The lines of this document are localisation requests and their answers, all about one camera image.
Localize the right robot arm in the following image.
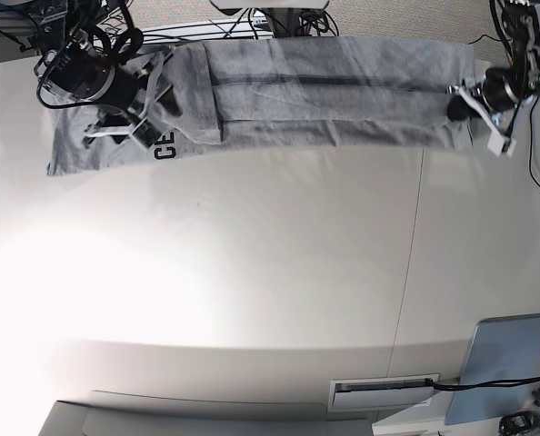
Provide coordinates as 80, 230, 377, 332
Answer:
36, 1, 472, 143

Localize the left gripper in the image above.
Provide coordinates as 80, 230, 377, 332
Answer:
446, 67, 532, 136

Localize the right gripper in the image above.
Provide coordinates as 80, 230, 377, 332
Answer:
99, 63, 157, 121

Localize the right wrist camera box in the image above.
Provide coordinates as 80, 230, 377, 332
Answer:
131, 119, 163, 149

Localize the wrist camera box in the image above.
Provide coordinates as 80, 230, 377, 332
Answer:
487, 132, 516, 157
131, 119, 163, 149

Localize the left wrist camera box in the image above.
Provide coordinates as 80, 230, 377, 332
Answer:
487, 132, 516, 157

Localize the black laptop cable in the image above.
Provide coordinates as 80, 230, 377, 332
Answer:
426, 374, 540, 392

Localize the blue-grey laptop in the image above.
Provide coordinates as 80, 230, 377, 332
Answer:
445, 313, 540, 426

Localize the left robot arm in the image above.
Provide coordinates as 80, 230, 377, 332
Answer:
85, 1, 540, 157

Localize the grey T-shirt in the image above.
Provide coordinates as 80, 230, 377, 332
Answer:
47, 36, 475, 176

